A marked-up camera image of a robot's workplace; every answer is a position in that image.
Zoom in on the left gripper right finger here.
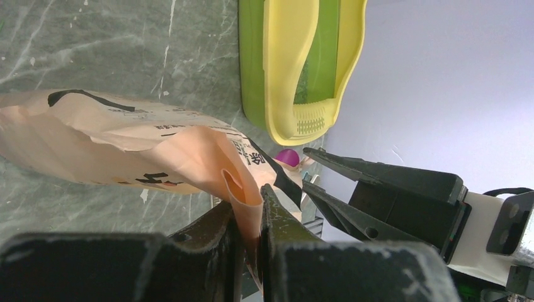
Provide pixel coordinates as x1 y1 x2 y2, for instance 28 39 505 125
258 185 460 301

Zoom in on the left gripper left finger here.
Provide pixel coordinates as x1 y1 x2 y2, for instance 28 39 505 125
1 203 244 301

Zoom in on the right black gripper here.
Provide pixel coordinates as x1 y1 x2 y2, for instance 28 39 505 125
304 147 472 264

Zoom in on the pink cat litter bag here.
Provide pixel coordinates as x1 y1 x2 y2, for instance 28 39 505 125
1 89 302 282

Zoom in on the yellow green litter box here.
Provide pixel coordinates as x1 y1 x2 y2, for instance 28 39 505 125
238 0 366 146

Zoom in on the small white grey clip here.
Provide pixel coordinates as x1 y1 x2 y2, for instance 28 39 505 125
300 172 320 210

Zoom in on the magenta plastic scoop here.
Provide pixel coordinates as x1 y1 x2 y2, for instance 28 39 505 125
275 148 300 167

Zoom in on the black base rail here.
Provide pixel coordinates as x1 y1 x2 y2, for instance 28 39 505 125
303 216 324 238

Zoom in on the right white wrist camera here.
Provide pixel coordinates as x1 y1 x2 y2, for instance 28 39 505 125
486 191 533 267

